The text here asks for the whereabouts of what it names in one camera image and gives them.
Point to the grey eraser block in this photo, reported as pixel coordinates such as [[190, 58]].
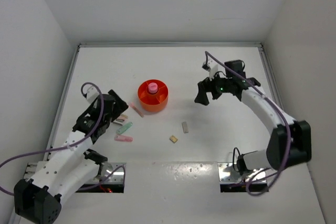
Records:
[[185, 127]]

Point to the green highlighter pen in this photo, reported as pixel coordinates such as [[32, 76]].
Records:
[[124, 128]]

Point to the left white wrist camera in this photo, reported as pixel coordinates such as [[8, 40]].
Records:
[[91, 95]]

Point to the white black stapler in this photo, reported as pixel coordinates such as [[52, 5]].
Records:
[[119, 122]]

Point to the metal base plate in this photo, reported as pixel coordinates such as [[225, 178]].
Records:
[[227, 175], [113, 171]]

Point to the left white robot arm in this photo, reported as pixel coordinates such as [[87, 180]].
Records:
[[40, 198]]

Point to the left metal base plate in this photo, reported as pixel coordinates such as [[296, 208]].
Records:
[[113, 171]]

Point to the pink highlighter pen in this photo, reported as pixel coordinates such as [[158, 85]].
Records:
[[123, 138]]

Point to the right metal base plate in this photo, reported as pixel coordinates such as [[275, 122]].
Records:
[[227, 175]]

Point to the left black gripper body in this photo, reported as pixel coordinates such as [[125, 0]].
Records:
[[118, 106]]

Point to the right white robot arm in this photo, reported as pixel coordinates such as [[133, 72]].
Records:
[[290, 139]]

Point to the small tan sharpener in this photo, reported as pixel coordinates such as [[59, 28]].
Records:
[[173, 139]]

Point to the pink thin pencil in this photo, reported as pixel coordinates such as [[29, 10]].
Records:
[[136, 110]]

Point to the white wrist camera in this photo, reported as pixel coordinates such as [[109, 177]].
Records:
[[91, 95], [211, 67]]

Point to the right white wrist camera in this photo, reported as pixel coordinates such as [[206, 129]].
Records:
[[211, 67]]

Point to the pink glue bottle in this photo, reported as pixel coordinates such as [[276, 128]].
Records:
[[153, 88]]

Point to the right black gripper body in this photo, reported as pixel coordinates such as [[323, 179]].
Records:
[[221, 86]]

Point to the orange round organizer container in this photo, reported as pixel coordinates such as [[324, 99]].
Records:
[[153, 102]]

